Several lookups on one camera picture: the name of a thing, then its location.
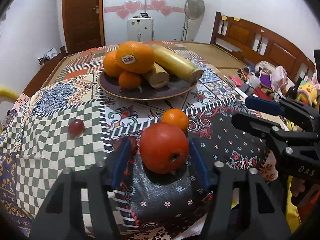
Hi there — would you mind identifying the red tomato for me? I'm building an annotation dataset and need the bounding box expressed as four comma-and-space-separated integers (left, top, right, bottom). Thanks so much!
139, 122, 189, 174

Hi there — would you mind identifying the small mandarin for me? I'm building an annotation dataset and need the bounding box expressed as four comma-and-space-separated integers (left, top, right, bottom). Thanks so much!
118, 71, 142, 90
161, 108, 189, 132

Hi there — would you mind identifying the dark purple plate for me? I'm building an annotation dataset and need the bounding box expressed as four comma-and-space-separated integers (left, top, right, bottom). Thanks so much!
99, 72, 197, 101

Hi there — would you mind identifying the large orange with stem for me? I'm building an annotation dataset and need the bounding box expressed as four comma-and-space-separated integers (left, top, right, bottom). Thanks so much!
103, 50, 124, 78

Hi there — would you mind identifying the large orange Dole sticker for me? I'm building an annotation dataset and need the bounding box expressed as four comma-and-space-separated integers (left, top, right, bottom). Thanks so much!
116, 41, 155, 74

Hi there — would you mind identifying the yellow plush toy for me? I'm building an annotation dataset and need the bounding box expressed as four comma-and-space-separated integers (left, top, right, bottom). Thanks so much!
296, 73, 319, 107

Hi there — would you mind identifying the pile of clutter on bed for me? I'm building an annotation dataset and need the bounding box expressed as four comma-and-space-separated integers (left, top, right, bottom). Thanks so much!
229, 61, 319, 104

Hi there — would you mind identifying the wooden bed headboard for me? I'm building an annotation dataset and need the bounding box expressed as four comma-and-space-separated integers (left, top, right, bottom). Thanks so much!
210, 11, 316, 81

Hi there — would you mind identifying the patchwork tablecloth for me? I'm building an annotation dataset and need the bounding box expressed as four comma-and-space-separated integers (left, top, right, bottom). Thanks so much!
1, 60, 274, 239

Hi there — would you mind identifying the striped patchwork bed quilt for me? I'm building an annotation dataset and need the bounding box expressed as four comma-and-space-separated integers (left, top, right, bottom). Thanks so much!
53, 40, 187, 81

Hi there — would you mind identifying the standing electric fan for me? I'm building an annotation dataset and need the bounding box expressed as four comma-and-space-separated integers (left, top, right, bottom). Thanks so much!
180, 0, 205, 41

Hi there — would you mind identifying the clothes pile by door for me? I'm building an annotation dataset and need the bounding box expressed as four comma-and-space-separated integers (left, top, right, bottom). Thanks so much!
38, 47, 58, 67

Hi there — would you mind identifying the sliding wardrobe with hearts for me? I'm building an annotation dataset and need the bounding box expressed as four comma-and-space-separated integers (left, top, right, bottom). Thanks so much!
103, 0, 187, 45

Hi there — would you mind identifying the white cabinet appliance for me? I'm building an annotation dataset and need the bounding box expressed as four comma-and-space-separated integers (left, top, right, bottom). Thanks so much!
127, 12, 154, 42

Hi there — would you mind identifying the brown wooden door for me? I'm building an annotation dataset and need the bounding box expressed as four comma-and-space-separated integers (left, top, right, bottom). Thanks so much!
62, 0, 101, 54

